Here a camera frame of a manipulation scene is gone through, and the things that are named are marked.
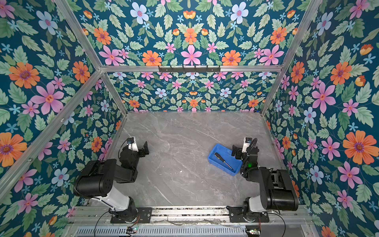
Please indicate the yellow and black screwdriver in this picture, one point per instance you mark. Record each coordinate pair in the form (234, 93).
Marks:
(219, 157)

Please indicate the black wall hook rack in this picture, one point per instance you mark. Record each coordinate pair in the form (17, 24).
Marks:
(189, 69)

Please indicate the white slotted cable duct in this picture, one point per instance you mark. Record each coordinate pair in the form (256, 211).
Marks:
(161, 231)

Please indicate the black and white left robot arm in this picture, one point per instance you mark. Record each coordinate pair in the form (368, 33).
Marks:
(96, 182)

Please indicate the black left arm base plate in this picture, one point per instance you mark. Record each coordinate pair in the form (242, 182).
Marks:
(141, 215)

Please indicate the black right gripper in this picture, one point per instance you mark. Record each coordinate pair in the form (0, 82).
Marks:
(239, 152)

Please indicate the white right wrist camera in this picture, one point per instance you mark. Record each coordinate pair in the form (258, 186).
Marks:
(247, 143)

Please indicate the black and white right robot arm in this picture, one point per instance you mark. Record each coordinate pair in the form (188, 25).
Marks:
(275, 186)

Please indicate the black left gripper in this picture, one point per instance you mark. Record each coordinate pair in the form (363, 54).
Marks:
(140, 154)

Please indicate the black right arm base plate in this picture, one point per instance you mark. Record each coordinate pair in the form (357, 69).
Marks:
(239, 214)

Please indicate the blue plastic bin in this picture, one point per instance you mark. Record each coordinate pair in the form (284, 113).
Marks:
(227, 155)

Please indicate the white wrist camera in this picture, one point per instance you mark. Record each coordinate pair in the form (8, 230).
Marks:
(247, 143)
(131, 144)

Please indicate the aluminium front rail frame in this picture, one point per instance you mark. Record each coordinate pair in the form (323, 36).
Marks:
(281, 224)

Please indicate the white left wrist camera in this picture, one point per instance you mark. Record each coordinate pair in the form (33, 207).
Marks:
(131, 144)

